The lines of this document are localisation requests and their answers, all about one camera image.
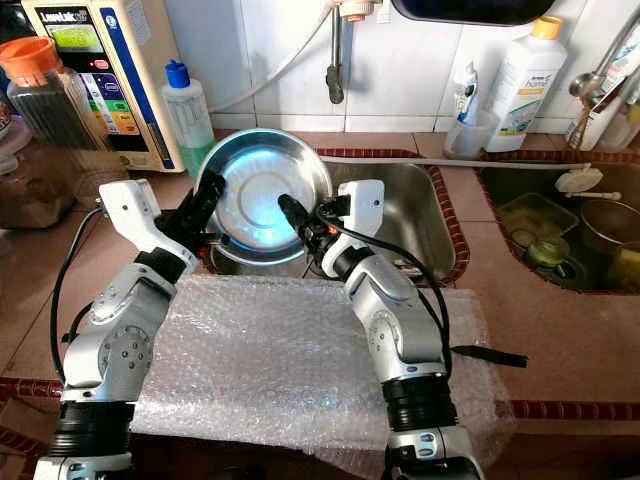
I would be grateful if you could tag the clear plastic food container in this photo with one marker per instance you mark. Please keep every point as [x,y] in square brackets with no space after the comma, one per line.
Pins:
[527,218]

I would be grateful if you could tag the white faucet water filter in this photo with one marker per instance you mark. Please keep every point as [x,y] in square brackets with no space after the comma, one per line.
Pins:
[360,8]

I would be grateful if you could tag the clear bubble wrap sheet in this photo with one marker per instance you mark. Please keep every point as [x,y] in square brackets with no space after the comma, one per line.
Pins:
[260,360]

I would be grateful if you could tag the stainless steel sink basin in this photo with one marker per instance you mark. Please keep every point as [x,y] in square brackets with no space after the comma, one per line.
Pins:
[410,205]
[505,178]

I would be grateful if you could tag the green dish soap bottle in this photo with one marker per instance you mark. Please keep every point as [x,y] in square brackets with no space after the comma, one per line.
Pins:
[190,125]

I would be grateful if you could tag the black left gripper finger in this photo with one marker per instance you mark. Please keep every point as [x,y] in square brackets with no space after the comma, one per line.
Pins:
[205,203]

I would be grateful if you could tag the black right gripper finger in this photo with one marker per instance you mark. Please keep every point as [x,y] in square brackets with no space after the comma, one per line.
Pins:
[296,214]

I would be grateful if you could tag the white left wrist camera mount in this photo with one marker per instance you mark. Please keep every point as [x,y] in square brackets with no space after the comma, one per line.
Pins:
[140,215]

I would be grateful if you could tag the white sink stopper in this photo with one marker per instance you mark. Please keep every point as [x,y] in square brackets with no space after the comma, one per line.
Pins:
[580,180]

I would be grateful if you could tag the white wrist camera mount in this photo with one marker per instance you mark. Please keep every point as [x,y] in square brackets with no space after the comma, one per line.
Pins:
[363,205]
[140,215]

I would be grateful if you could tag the metal pot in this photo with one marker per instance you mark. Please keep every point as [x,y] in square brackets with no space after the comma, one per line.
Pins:
[615,225]

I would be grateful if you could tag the ribbed glass jar orange lid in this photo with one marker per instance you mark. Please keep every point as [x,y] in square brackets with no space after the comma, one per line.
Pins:
[50,110]

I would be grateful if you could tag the clear plastic cup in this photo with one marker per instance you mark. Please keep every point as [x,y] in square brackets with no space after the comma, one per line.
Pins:
[470,140]

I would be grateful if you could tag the metal faucet pipe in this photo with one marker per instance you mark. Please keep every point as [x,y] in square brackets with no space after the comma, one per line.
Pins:
[336,85]

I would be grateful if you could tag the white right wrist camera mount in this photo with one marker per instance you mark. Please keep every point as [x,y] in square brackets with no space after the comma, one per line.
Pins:
[363,205]

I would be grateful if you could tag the metal ladle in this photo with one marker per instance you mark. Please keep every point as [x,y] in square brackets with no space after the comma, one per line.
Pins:
[582,82]

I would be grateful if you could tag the round green sink strainer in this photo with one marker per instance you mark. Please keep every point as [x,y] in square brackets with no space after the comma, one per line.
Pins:
[550,252]

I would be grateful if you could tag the white detergent bottle orange cap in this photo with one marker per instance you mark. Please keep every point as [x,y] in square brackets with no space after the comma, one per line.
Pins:
[525,90]

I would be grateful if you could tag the white squeeze tube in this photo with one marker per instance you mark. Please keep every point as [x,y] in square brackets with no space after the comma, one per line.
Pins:
[468,90]

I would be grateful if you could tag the cream water ionizer machine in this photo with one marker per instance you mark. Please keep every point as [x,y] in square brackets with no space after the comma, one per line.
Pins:
[140,60]

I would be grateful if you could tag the black pan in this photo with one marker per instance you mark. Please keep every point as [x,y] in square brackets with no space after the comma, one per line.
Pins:
[470,10]

